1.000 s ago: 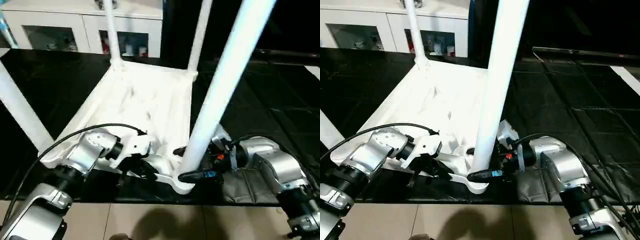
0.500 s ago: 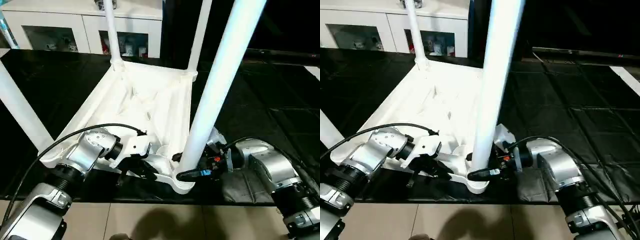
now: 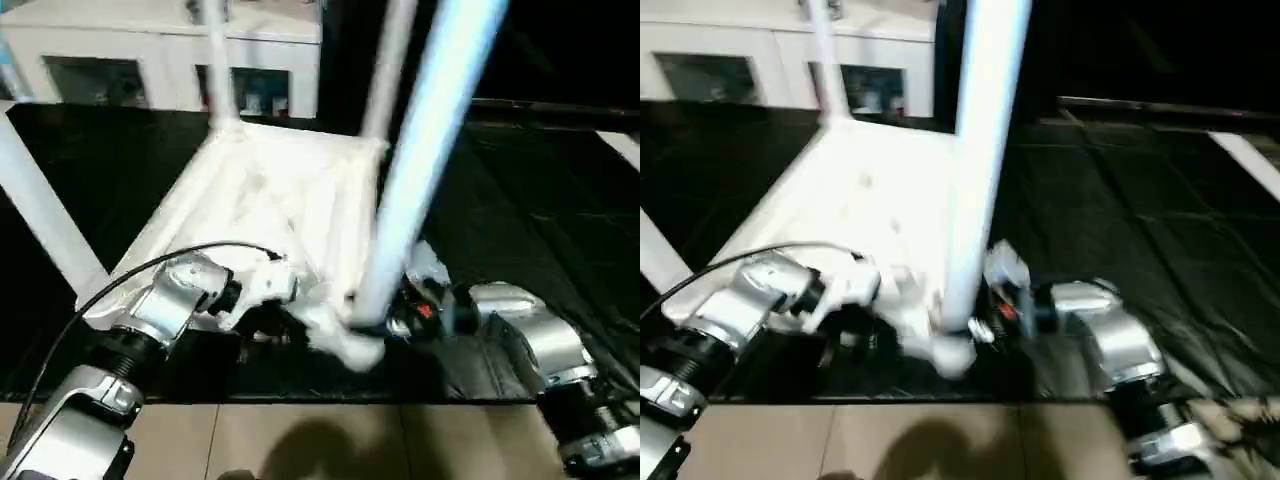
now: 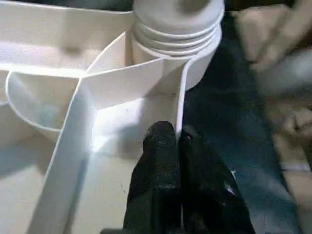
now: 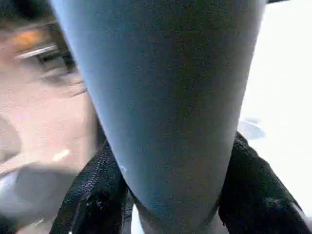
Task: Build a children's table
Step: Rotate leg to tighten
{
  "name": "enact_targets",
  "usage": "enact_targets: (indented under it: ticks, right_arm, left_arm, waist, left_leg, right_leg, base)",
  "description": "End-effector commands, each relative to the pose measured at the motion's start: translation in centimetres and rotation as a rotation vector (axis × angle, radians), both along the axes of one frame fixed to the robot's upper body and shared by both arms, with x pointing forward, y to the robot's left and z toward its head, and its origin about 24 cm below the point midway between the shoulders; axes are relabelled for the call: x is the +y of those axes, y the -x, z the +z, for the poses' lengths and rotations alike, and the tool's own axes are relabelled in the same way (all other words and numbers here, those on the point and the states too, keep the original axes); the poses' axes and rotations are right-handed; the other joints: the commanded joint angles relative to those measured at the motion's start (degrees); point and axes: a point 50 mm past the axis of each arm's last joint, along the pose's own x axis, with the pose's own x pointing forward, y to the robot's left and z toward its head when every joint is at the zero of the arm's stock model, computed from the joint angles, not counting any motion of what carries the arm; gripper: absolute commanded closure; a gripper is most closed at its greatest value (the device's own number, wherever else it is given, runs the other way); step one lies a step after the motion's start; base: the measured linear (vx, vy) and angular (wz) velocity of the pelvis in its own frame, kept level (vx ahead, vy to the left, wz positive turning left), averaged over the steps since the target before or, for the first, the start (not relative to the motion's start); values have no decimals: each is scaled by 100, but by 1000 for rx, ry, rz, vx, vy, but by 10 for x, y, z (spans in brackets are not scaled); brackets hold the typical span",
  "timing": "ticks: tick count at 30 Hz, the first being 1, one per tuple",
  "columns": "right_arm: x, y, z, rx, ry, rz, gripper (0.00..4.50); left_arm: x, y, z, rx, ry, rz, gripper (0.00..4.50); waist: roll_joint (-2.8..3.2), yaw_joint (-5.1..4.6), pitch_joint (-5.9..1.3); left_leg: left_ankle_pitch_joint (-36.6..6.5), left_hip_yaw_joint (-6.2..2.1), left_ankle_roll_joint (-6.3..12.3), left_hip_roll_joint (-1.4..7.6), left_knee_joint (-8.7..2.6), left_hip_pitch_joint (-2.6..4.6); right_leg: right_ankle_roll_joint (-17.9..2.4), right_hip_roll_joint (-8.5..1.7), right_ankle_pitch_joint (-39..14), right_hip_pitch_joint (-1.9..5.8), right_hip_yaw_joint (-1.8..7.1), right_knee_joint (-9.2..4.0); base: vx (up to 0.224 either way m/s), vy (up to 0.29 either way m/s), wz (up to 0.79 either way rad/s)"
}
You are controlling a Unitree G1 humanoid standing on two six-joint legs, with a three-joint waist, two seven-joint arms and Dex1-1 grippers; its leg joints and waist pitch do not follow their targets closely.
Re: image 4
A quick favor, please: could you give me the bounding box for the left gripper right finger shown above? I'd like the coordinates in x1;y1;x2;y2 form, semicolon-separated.
176;125;256;234

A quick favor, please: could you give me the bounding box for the white plastic table top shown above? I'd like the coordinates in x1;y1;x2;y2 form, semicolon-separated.
0;0;225;234

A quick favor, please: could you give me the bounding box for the white plastic table leg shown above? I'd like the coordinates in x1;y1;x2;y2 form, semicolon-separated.
132;0;226;57

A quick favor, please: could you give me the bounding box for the black work mat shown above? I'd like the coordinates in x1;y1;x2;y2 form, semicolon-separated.
180;19;303;234

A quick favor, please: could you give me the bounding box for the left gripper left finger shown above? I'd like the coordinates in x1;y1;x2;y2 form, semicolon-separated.
122;121;182;234

